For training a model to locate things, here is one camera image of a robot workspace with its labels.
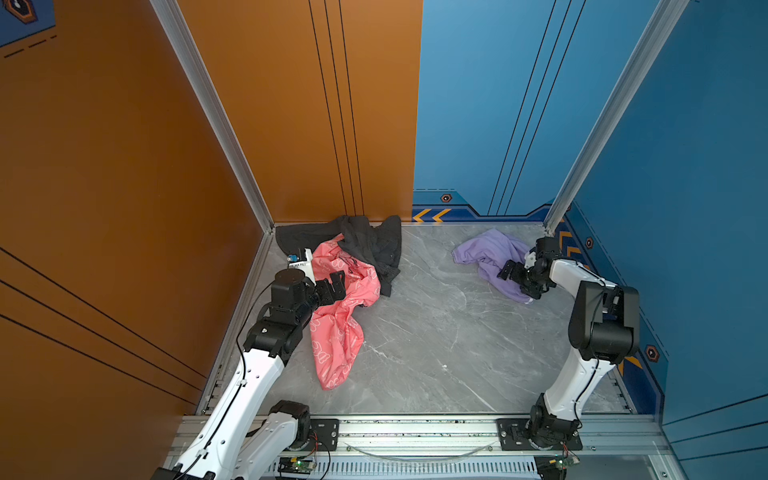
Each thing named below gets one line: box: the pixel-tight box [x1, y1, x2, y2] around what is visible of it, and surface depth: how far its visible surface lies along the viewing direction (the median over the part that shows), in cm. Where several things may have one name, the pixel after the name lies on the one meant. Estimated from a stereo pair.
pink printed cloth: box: [310, 233, 380, 390], surface depth 87 cm
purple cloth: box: [452, 228, 535, 304], surface depth 105 cm
